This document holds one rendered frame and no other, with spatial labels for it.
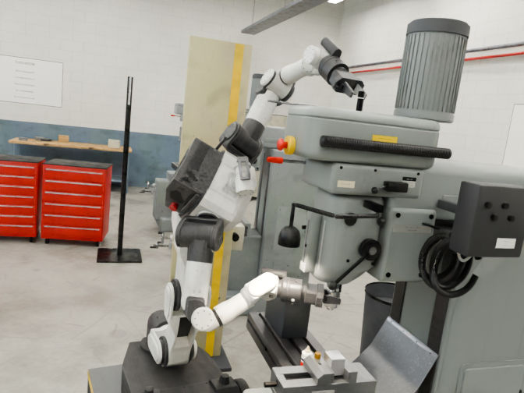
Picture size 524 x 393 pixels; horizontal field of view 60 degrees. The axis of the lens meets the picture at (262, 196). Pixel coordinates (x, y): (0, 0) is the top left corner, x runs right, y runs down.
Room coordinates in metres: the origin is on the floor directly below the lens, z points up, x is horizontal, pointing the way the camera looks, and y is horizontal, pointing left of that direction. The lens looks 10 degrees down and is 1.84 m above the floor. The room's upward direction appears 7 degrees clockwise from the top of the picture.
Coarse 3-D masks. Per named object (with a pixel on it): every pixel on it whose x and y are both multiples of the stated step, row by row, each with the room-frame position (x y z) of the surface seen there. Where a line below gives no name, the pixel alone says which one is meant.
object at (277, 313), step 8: (272, 304) 1.95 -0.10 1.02; (280, 304) 1.87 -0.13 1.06; (288, 304) 1.82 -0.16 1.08; (296, 304) 1.83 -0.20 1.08; (304, 304) 1.84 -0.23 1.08; (272, 312) 1.94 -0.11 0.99; (280, 312) 1.86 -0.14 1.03; (288, 312) 1.82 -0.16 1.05; (296, 312) 1.83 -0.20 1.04; (304, 312) 1.85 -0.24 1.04; (272, 320) 1.93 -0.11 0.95; (280, 320) 1.85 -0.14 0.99; (288, 320) 1.82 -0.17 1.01; (296, 320) 1.84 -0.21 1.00; (304, 320) 1.85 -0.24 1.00; (280, 328) 1.84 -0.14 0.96; (288, 328) 1.82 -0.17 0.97; (296, 328) 1.84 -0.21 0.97; (304, 328) 1.85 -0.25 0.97; (280, 336) 1.83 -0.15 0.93; (288, 336) 1.83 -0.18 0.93; (296, 336) 1.84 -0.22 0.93; (304, 336) 1.85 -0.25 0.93
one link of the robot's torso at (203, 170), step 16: (192, 144) 1.68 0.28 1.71; (192, 160) 1.65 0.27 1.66; (208, 160) 1.68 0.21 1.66; (224, 160) 1.71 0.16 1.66; (176, 176) 1.59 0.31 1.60; (192, 176) 1.62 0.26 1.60; (208, 176) 1.65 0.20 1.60; (224, 176) 1.68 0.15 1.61; (176, 192) 1.65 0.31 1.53; (192, 192) 1.61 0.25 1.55; (208, 192) 1.62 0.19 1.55; (224, 192) 1.65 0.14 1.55; (176, 208) 1.71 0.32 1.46; (192, 208) 1.64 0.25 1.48; (208, 208) 1.60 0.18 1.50; (224, 208) 1.61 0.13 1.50; (240, 208) 1.65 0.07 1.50; (224, 224) 1.64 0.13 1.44
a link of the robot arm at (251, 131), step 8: (248, 120) 1.85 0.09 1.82; (256, 120) 1.84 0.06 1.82; (248, 128) 1.83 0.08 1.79; (256, 128) 1.83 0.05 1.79; (264, 128) 1.87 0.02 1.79; (240, 136) 1.78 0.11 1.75; (248, 136) 1.80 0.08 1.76; (256, 136) 1.83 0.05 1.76; (232, 144) 1.79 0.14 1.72; (240, 144) 1.79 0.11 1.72; (248, 144) 1.80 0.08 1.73; (256, 144) 1.82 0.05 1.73; (248, 152) 1.82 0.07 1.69
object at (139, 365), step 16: (160, 320) 2.21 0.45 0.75; (128, 352) 2.18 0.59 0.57; (144, 352) 2.20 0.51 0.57; (128, 368) 2.04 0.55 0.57; (144, 368) 2.05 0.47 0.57; (160, 368) 2.07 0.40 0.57; (176, 368) 2.09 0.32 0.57; (192, 368) 2.10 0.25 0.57; (208, 368) 2.12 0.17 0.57; (128, 384) 1.91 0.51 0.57; (144, 384) 1.92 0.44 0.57; (160, 384) 1.94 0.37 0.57; (176, 384) 1.95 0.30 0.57; (192, 384) 1.93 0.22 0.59; (208, 384) 1.95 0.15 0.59; (224, 384) 1.92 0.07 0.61
